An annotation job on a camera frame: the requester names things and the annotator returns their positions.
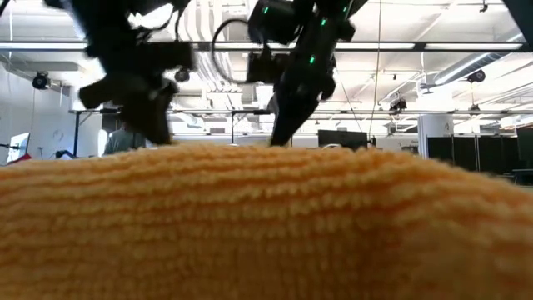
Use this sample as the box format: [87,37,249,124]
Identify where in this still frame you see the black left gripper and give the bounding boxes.
[78,39,197,146]

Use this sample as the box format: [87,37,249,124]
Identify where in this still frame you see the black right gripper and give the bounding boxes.
[269,19,357,148]

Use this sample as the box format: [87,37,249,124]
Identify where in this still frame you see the orange microfiber towel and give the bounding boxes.
[0,143,533,300]

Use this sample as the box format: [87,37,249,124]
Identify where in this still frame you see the standing person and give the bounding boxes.
[102,120,147,156]

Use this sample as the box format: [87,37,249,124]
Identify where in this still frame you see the black monitor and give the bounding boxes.
[317,129,370,151]

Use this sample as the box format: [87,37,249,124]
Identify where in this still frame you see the monitor with white screen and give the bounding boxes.
[6,132,32,164]

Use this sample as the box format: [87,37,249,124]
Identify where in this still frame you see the red bar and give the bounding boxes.
[6,152,32,166]

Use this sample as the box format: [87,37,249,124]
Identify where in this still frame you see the black partition panels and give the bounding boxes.
[426,127,533,187]

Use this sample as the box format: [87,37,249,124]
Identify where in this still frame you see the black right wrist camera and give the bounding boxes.
[245,52,289,84]

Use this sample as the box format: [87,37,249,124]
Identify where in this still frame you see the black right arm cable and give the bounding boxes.
[211,18,259,84]

